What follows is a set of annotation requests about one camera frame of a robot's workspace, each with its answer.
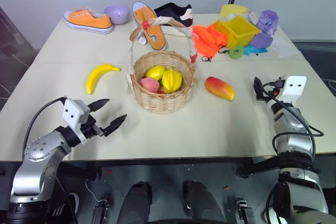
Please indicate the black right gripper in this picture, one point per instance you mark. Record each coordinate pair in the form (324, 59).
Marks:
(273, 90)

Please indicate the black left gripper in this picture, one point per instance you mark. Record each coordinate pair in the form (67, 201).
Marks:
(90, 127)

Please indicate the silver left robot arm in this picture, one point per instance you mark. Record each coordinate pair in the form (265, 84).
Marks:
(31, 163)

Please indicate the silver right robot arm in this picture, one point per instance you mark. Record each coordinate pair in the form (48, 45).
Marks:
(291, 134)

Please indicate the small red object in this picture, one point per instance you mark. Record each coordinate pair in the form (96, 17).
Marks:
(160, 92)

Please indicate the yellow star fruit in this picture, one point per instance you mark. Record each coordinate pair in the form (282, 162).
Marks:
(172, 80)

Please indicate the blue plastic piece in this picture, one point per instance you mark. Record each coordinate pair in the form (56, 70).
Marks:
(253, 50)

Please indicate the yellow banana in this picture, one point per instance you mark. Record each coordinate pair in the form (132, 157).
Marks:
(95, 77)

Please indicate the red yellow mango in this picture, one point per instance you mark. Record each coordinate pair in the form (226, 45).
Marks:
(219, 87)

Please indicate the purple oval disc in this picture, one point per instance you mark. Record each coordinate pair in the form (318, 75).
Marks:
(261, 41)

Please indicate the pink peach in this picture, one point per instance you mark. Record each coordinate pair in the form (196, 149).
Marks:
(149, 84)

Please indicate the clear plastic bag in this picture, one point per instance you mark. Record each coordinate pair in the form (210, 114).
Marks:
(286, 45)

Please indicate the yellow plastic box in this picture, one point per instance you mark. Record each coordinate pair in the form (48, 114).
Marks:
(240, 32)

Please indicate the yellow lemon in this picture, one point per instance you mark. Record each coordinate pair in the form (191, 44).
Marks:
(155, 73)

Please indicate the purple white toy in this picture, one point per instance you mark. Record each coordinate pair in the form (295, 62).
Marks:
(266, 20)

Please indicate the orange mesh cloth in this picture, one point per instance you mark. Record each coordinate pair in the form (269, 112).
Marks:
(208, 39)

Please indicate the yellow plastic lid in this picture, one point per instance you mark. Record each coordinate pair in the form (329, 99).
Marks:
(232, 10)

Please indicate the dark rounded shape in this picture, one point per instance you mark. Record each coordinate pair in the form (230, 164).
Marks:
(136, 203)

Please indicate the orange sneaker with white sole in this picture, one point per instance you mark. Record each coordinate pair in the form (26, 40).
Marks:
(89, 20)
(151, 27)

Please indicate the purple bowl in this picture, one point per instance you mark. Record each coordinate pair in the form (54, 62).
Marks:
(117, 14)

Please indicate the black white sneaker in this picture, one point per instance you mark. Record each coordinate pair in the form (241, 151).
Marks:
(173, 14)

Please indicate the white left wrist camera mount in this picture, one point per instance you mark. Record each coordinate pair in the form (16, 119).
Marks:
(73, 112)

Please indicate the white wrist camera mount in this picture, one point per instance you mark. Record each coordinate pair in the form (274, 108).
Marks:
(294, 87)
(73, 112)

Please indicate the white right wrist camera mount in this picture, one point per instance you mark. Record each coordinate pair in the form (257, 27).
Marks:
(294, 87)

